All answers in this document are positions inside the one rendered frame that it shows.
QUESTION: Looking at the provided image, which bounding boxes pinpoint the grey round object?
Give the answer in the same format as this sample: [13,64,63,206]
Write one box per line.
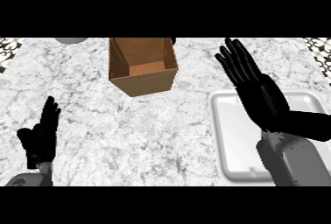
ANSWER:
[54,38,88,46]

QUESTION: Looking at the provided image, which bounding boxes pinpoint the white plastic tray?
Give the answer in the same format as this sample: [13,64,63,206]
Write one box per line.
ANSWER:
[208,88,331,186]

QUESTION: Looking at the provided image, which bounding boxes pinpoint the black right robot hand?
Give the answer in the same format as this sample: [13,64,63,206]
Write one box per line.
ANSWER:
[212,38,331,143]

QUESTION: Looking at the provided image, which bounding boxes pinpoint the brown cardboard box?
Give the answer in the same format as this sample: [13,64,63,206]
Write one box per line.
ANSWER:
[107,38,180,98]

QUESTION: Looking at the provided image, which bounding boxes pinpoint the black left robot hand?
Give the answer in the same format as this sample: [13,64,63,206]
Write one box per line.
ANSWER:
[14,95,61,170]

